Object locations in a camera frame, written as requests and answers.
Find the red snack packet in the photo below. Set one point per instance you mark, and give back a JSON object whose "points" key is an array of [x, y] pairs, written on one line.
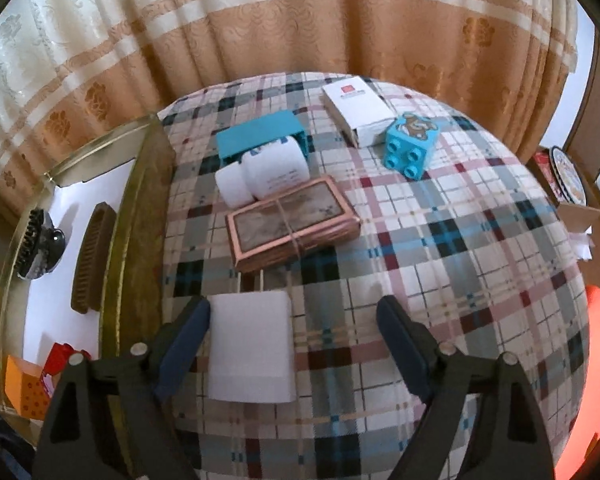
{"points": [[542, 160]]}

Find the brown cardboard box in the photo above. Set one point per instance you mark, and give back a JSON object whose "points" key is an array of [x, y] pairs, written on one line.
{"points": [[580, 215]]}

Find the plaid tablecloth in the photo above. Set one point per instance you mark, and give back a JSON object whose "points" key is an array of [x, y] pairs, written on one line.
{"points": [[430, 270]]}

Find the black hair brush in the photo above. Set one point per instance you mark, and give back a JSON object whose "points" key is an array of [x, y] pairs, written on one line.
{"points": [[42, 245]]}

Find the teal box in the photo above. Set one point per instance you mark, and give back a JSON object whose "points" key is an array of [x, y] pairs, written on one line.
{"points": [[255, 132]]}

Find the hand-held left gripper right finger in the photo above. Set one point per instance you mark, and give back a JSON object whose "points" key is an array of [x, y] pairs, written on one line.
{"points": [[405, 350]]}

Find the orange shirt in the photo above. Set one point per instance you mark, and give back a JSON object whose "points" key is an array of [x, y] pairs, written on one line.
{"points": [[580, 385]]}

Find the stack of white papers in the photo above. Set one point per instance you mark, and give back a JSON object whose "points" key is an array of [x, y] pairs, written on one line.
{"points": [[582, 245]]}

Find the blue toy block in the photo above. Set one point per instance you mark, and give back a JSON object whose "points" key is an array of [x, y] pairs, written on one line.
{"points": [[410, 145]]}

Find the round cookie tin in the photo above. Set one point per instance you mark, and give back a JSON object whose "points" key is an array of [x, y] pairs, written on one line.
{"points": [[570, 180]]}

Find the beige and orange curtain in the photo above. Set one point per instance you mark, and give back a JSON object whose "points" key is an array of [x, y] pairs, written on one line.
{"points": [[280, 20]]}

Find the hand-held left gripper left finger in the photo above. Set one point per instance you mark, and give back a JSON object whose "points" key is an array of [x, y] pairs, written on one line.
{"points": [[182, 350]]}

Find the brown gift box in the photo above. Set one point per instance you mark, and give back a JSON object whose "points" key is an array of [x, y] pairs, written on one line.
{"points": [[290, 220]]}

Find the brown wooden comb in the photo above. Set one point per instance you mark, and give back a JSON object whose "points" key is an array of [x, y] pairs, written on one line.
{"points": [[92, 260]]}

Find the white plastic bottle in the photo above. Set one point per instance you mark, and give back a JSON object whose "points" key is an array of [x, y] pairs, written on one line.
{"points": [[270, 170]]}

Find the white box with red label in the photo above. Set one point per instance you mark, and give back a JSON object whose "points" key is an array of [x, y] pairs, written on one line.
{"points": [[360, 110]]}

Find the gold tin box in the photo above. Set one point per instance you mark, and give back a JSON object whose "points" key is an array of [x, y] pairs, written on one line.
{"points": [[72, 210]]}

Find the orange box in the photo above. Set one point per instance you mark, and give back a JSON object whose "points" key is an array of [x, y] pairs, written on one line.
{"points": [[22, 390]]}

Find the white cloth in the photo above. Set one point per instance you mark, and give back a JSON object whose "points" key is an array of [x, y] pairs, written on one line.
{"points": [[250, 345]]}

